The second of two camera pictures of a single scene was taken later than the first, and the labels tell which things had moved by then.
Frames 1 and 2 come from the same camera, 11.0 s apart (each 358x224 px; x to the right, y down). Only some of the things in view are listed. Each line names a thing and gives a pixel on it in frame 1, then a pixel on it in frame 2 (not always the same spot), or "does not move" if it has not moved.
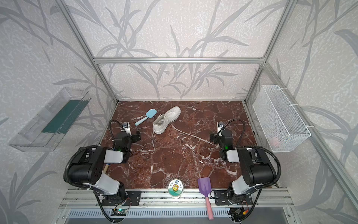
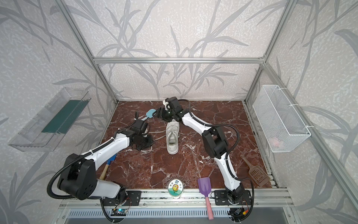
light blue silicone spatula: [150, 114] does not move
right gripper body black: [220, 137] to [165, 112]
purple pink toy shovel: [204, 186] does not move
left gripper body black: [131, 136] to [141, 123]
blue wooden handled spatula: [106, 168] does not move
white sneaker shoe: [162, 120] to [172, 137]
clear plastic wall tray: [44, 131] does not move
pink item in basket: [274, 141] does not move
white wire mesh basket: [281, 125] does not move
